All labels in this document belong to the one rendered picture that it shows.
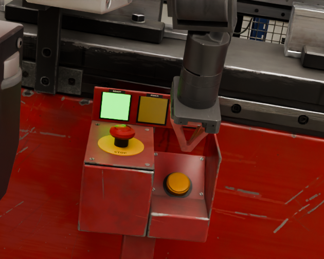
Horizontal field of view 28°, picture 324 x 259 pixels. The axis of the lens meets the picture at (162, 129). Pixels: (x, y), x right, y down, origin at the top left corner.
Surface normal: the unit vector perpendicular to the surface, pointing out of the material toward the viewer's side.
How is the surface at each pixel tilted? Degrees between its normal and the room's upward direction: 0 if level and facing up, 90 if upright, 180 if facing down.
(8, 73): 90
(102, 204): 90
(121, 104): 90
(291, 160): 90
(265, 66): 0
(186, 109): 14
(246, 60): 0
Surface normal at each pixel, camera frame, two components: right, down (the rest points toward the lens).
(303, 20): -0.13, 0.38
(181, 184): 0.12, -0.51
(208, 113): 0.13, -0.78
